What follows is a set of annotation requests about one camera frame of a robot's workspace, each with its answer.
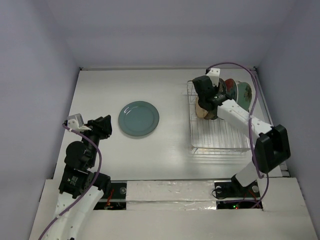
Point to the white foam block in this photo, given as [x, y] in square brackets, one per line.
[170, 195]

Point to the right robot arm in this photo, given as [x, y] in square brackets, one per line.
[227, 109]

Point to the green floral plate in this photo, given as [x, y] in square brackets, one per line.
[244, 95]

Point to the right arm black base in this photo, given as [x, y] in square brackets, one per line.
[223, 190]

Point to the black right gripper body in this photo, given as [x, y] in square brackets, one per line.
[204, 100]

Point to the metal wire dish rack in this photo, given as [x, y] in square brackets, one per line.
[212, 136]

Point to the beige bird pattern plate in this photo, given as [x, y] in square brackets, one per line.
[200, 112]

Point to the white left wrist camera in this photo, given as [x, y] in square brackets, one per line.
[75, 122]

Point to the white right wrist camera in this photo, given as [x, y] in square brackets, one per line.
[214, 75]

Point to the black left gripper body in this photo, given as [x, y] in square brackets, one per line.
[98, 131]

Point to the red and teal plate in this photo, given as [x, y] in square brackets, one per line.
[231, 88]

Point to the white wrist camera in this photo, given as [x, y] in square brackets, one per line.
[214, 75]
[75, 122]

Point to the dark brown patterned plate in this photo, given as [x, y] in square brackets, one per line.
[222, 90]

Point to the light blue plate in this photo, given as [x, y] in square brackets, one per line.
[138, 118]

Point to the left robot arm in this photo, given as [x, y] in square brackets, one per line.
[82, 184]

